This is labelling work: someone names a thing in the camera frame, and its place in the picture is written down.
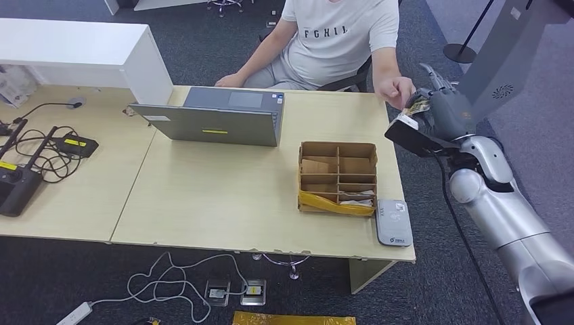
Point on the person's right hand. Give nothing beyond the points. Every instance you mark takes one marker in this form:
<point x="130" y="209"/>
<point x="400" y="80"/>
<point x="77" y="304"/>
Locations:
<point x="229" y="81"/>

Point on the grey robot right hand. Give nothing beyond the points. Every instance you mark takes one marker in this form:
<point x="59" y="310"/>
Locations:
<point x="450" y="116"/>

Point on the person's left hand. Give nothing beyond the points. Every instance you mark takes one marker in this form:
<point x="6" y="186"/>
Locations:
<point x="394" y="92"/>

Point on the gold patterned ID card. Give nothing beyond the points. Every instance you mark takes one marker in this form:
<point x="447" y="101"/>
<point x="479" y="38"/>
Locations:
<point x="417" y="107"/>

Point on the person's left forearm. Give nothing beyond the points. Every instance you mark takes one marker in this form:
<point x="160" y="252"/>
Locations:
<point x="385" y="69"/>

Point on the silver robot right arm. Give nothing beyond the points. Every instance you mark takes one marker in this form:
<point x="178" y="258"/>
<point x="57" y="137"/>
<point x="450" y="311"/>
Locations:
<point x="502" y="211"/>

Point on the person's right forearm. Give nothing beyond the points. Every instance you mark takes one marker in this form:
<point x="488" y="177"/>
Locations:
<point x="264" y="51"/>

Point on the black chair of person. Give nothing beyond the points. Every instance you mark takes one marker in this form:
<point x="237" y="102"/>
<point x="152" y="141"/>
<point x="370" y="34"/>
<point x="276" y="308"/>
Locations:
<point x="347" y="82"/>

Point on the person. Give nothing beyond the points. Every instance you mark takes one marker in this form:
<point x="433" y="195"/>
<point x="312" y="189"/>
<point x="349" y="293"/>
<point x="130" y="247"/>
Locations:
<point x="332" y="49"/>

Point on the white room key card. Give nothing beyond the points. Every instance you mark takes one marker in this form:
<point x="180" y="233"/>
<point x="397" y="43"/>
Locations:
<point x="358" y="193"/>
<point x="358" y="202"/>

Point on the grey card reader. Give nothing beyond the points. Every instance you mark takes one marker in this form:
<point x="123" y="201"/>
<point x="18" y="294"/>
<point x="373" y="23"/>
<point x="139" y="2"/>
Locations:
<point x="393" y="224"/>

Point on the grey laptop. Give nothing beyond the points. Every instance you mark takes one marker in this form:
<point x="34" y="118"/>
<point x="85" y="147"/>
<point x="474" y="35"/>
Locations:
<point x="216" y="128"/>

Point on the grey kiosk stand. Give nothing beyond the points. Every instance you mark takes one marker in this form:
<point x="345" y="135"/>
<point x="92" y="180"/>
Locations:
<point x="502" y="67"/>

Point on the chrome office chair base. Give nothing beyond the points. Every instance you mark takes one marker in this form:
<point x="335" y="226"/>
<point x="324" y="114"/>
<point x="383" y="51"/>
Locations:
<point x="224" y="3"/>

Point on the small brown object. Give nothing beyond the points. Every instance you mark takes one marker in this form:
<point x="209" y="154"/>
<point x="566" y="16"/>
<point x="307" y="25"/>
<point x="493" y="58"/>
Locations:
<point x="130" y="111"/>

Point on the cardboard divider box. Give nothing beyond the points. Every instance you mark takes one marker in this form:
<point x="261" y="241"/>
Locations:
<point x="315" y="168"/>

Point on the white furniture panel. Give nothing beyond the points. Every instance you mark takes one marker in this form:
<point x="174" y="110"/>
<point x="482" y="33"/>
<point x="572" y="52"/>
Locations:
<point x="111" y="6"/>

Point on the grey round desk grommet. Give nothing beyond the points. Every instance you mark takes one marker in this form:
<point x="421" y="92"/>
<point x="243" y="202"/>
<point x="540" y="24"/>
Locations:
<point x="72" y="101"/>

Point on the black adapter with yellow label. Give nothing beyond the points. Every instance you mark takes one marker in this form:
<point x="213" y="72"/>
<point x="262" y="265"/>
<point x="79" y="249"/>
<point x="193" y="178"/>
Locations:
<point x="78" y="146"/>

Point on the white counter shelf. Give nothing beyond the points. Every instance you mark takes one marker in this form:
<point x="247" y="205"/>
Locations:
<point x="67" y="45"/>

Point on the light wood desk leg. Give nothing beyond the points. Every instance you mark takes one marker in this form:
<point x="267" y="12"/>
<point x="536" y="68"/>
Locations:
<point x="366" y="276"/>

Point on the metal floor socket box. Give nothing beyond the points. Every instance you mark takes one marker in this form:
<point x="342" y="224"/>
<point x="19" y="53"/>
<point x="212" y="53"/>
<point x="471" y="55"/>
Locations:
<point x="217" y="294"/>
<point x="253" y="292"/>

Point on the papers in clear bag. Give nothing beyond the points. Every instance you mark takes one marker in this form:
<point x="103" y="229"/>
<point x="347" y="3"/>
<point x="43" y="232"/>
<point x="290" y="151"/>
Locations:
<point x="14" y="85"/>

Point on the black router with antennas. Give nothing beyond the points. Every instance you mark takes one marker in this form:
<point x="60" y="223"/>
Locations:
<point x="18" y="193"/>

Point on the yellow floor tape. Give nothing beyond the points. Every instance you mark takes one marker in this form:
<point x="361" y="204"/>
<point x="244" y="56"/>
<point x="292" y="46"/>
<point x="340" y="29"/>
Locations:
<point x="294" y="319"/>

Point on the white power strip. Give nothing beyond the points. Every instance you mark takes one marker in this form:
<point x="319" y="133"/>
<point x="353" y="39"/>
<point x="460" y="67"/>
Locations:
<point x="75" y="315"/>

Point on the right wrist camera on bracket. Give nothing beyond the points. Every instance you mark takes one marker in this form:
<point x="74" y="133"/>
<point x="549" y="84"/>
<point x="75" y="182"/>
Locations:
<point x="410" y="139"/>

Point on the black stanchion post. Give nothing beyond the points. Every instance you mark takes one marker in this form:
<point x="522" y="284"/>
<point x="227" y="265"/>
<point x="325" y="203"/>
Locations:
<point x="459" y="54"/>

